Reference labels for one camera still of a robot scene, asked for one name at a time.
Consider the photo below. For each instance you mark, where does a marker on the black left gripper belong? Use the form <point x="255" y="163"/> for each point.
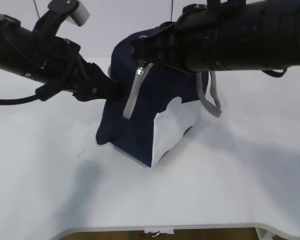
<point x="65" y="70"/>

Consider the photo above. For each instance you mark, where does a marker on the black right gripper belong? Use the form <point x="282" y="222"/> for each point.
<point x="186" y="45"/>

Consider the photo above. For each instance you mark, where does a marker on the navy insulated lunch bag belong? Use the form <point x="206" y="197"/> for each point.
<point x="157" y="107"/>

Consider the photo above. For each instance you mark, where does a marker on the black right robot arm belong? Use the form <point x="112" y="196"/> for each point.
<point x="227" y="36"/>

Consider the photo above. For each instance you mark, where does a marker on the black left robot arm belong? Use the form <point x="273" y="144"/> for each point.
<point x="17" y="48"/>

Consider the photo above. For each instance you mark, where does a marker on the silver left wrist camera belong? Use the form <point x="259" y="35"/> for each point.
<point x="73" y="11"/>

